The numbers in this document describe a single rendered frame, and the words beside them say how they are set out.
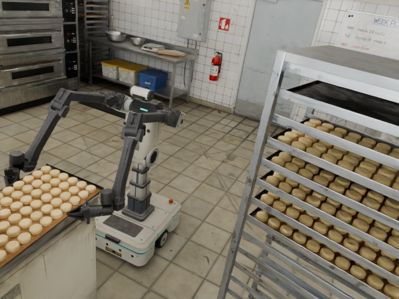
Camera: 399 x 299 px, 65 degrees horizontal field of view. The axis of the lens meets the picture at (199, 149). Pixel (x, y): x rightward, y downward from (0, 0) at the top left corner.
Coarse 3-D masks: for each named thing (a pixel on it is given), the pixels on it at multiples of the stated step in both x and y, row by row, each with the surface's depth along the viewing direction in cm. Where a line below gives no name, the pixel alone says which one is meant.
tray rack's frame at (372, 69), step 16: (304, 48) 112; (320, 48) 120; (336, 48) 127; (304, 64) 96; (320, 64) 93; (336, 64) 90; (352, 64) 95; (368, 64) 99; (384, 64) 104; (368, 80) 86; (384, 80) 84
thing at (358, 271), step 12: (264, 216) 132; (276, 228) 128; (288, 228) 127; (300, 240) 122; (312, 240) 122; (324, 252) 117; (336, 252) 121; (336, 264) 115; (348, 264) 114; (360, 276) 110; (372, 276) 110; (384, 288) 107; (396, 288) 106
